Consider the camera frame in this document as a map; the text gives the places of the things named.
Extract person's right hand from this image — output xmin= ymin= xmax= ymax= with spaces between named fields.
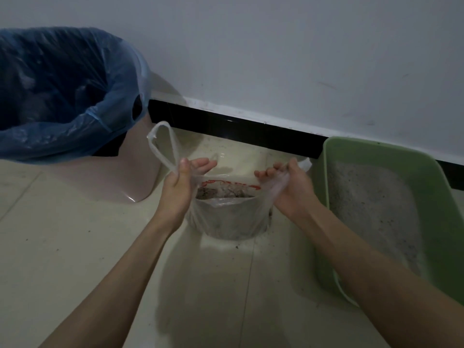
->
xmin=254 ymin=158 xmax=322 ymax=224

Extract person's left hand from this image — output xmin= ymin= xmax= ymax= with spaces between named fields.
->
xmin=156 ymin=158 xmax=218 ymax=230

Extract clear plastic bag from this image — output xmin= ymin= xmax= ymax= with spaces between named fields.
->
xmin=146 ymin=121 xmax=312 ymax=240

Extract person's left forearm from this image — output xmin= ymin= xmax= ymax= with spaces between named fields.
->
xmin=39 ymin=217 xmax=177 ymax=348

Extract person's right forearm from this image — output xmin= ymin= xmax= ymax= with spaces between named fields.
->
xmin=297 ymin=208 xmax=464 ymax=348

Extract waste litter clumps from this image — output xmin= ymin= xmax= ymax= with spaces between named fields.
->
xmin=196 ymin=186 xmax=254 ymax=200

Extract dark trash bin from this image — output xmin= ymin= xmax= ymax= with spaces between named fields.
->
xmin=92 ymin=95 xmax=144 ymax=158

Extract grey cat litter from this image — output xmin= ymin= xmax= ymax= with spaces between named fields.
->
xmin=327 ymin=160 xmax=428 ymax=277

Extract green litter tray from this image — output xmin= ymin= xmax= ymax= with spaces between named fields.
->
xmin=312 ymin=136 xmax=464 ymax=308

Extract blue bin liner bag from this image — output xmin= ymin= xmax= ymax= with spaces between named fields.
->
xmin=0 ymin=27 xmax=152 ymax=164

